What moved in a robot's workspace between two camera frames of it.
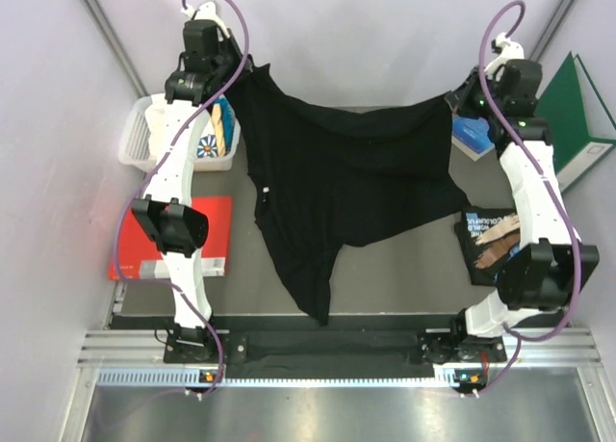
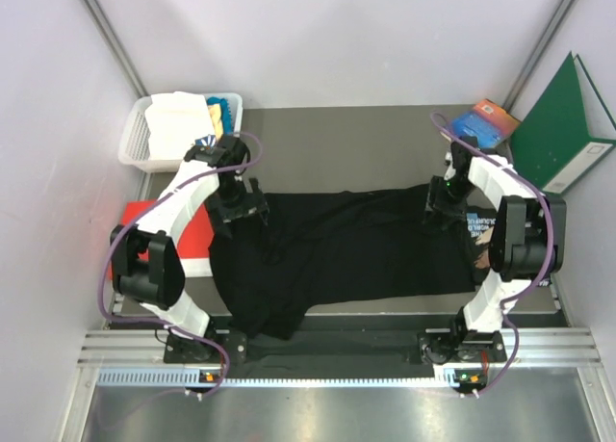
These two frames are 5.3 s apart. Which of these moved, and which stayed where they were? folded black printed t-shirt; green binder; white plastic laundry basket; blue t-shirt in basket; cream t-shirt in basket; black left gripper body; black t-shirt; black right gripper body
Moved: black left gripper body; black t-shirt; black right gripper body
Stayed: blue t-shirt in basket; white plastic laundry basket; green binder; folded black printed t-shirt; cream t-shirt in basket
